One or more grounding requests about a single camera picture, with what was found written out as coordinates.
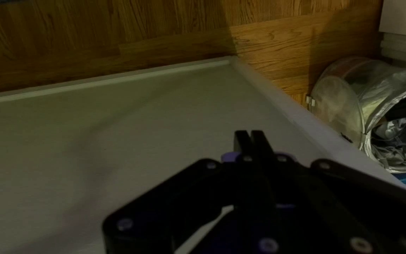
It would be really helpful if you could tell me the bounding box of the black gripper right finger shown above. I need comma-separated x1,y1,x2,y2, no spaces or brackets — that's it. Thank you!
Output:
252,130,406,254

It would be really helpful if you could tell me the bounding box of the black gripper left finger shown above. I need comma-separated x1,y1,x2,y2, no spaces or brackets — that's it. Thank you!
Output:
102,130,280,254

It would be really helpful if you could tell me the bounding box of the round wastebasket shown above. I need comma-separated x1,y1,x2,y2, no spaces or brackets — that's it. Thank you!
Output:
305,55,406,177

